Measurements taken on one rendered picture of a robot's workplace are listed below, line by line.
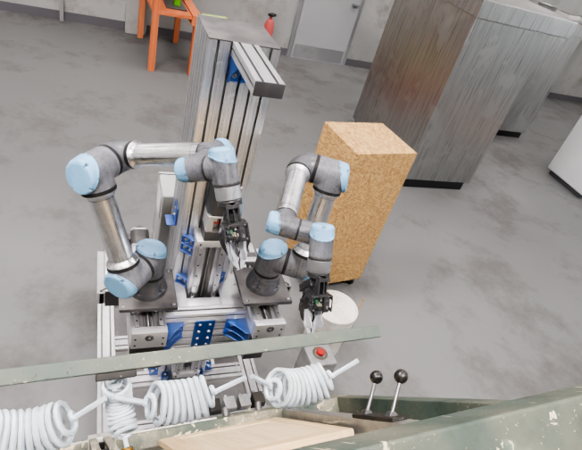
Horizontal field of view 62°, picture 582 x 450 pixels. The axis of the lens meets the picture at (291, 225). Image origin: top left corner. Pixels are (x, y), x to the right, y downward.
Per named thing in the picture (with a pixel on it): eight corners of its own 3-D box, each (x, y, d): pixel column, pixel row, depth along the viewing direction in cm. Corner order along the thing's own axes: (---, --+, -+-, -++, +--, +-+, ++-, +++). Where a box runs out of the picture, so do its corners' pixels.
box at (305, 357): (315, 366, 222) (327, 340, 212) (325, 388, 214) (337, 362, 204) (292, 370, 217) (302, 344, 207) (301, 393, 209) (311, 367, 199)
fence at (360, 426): (295, 419, 183) (294, 407, 184) (477, 445, 100) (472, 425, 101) (283, 420, 181) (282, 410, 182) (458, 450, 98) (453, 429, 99)
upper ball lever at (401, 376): (392, 422, 125) (403, 372, 131) (400, 423, 122) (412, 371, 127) (379, 416, 124) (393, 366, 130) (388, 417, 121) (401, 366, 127)
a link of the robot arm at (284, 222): (292, 140, 190) (268, 214, 152) (319, 148, 190) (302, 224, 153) (286, 164, 197) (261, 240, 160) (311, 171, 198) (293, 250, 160)
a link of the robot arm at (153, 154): (120, 164, 175) (238, 164, 156) (100, 176, 166) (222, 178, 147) (111, 134, 170) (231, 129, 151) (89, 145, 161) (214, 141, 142)
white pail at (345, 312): (334, 324, 351) (354, 278, 325) (349, 358, 330) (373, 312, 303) (294, 327, 339) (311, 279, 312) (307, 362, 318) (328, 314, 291)
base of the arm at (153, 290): (127, 275, 198) (128, 257, 192) (164, 274, 204) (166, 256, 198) (128, 302, 187) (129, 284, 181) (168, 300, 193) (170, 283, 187)
